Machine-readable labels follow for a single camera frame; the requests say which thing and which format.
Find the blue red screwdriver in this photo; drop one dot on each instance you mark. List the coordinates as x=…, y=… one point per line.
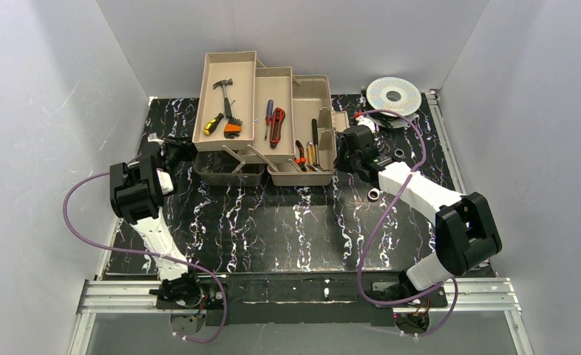
x=268, y=117

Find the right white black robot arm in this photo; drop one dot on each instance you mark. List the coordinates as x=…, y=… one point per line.
x=465, y=231

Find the orange black pliers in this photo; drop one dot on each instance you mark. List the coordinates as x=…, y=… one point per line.
x=300, y=161

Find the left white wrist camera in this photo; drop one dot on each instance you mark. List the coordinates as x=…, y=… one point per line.
x=165, y=181

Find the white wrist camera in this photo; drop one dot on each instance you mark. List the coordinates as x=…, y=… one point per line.
x=165, y=181
x=365, y=120

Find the black handled small hammer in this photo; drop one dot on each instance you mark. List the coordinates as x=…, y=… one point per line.
x=223, y=84

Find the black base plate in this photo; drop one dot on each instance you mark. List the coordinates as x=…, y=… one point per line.
x=286, y=298

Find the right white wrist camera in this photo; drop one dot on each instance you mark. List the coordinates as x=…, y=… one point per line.
x=365, y=120

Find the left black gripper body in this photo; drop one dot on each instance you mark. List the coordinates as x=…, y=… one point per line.
x=174, y=151

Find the red black cutter tool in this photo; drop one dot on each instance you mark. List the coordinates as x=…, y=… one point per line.
x=276, y=127

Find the orange black scraper tool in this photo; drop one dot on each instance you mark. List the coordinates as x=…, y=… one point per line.
x=232, y=128

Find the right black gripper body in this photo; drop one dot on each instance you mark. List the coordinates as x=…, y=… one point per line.
x=348, y=149

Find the yellow black utility knife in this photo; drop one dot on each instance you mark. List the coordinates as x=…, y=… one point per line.
x=310, y=157

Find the translucent brown beige tool box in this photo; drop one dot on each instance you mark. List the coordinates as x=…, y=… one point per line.
x=253, y=120

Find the yellow black screwdriver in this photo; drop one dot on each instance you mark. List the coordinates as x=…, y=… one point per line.
x=212, y=125

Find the white filament spool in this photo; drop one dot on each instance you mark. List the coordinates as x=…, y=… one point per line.
x=394, y=94

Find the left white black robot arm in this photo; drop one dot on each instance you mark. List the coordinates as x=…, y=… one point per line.
x=137, y=192

